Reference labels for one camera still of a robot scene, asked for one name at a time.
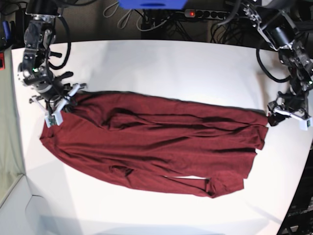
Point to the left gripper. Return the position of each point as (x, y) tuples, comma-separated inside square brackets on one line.
[(288, 105)]

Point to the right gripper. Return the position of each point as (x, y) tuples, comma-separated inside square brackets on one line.
[(57, 96)]

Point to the dark red t-shirt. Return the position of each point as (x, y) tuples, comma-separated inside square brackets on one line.
[(158, 144)]

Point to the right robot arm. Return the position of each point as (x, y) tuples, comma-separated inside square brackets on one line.
[(36, 70)]

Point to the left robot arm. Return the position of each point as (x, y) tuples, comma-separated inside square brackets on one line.
[(279, 32)]

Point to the red black device left edge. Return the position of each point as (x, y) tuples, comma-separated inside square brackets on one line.
[(2, 61)]

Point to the blue bottle left edge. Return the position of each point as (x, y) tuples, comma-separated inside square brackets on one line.
[(7, 31)]

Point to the black power strip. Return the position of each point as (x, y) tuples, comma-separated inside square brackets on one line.
[(206, 14)]

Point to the blue box at top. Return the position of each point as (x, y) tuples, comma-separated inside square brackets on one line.
[(152, 4)]

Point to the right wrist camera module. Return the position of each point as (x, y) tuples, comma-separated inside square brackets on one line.
[(53, 119)]

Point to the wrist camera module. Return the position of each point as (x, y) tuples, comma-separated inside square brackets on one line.
[(53, 119), (306, 123)]

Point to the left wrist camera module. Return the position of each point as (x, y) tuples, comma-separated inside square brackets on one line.
[(306, 123)]

